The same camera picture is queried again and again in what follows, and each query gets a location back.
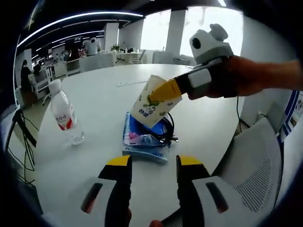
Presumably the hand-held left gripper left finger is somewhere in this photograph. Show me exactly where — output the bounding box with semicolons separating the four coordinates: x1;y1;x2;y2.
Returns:
47;155;133;227

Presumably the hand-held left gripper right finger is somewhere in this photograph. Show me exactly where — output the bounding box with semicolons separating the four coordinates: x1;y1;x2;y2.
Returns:
176;155;267;227

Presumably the white printed paper cup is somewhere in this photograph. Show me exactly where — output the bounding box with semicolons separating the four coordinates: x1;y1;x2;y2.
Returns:
131;74;183;130

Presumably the clear bag with blue item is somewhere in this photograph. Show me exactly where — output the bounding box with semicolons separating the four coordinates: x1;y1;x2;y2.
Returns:
122;141;171;164

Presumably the blue tissue packet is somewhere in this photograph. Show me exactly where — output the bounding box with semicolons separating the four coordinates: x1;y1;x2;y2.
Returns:
124;111;170;148

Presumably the clear plastic water bottle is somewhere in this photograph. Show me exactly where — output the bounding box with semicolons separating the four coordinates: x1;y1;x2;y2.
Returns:
48;79;85;145

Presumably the person's right hand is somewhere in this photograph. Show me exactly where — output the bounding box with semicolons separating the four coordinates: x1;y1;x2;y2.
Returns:
187;56;264;100

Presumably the person's left hand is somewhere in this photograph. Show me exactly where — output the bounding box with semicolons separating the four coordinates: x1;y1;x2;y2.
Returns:
125;208;162;227

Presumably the white table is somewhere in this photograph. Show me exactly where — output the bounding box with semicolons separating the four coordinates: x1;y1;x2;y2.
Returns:
35;63;242;227

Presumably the white mesh office chair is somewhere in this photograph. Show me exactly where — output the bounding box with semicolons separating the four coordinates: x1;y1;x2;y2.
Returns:
210;117;285;215

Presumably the black tripod stand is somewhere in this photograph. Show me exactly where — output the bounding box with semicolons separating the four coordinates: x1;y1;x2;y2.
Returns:
6;107;38;185

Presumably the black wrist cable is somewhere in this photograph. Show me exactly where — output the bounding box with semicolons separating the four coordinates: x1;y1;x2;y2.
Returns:
235;96;241;133

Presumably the blue white wall poster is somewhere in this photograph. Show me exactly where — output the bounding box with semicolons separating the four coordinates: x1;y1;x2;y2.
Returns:
280;90;303;144

